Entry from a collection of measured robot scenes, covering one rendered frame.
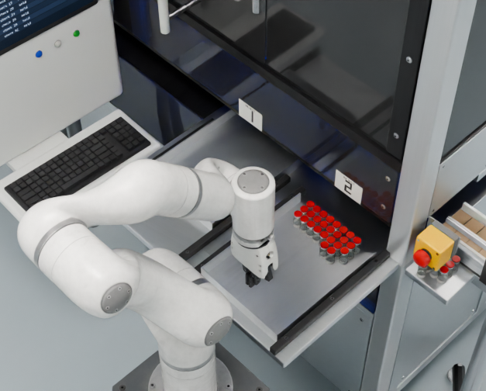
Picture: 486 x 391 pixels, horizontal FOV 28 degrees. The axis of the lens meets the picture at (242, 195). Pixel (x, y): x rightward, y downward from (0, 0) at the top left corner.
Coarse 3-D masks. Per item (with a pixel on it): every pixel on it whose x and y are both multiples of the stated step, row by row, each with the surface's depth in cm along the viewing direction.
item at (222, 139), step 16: (224, 112) 266; (208, 128) 264; (224, 128) 267; (240, 128) 267; (256, 128) 267; (192, 144) 263; (208, 144) 263; (224, 144) 263; (240, 144) 263; (256, 144) 263; (272, 144) 263; (160, 160) 257; (176, 160) 260; (192, 160) 260; (224, 160) 260; (240, 160) 260; (256, 160) 260; (272, 160) 260; (288, 160) 260; (208, 224) 244
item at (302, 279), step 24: (288, 216) 247; (288, 240) 242; (216, 264) 237; (240, 264) 238; (288, 264) 238; (312, 264) 238; (336, 264) 238; (360, 264) 234; (240, 288) 233; (264, 288) 233; (288, 288) 233; (312, 288) 233; (336, 288) 231; (264, 312) 229; (288, 312) 229
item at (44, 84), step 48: (0, 0) 233; (48, 0) 244; (96, 0) 256; (0, 48) 242; (48, 48) 254; (96, 48) 267; (0, 96) 253; (48, 96) 265; (96, 96) 279; (0, 144) 263
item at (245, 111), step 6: (240, 102) 251; (240, 108) 253; (246, 108) 250; (252, 108) 249; (240, 114) 255; (246, 114) 252; (258, 114) 248; (246, 120) 254; (258, 120) 250; (258, 126) 251
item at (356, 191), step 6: (336, 174) 236; (342, 174) 234; (336, 180) 237; (342, 180) 236; (348, 180) 234; (336, 186) 239; (342, 186) 237; (354, 186) 233; (354, 192) 235; (360, 192) 233; (354, 198) 236; (360, 198) 234
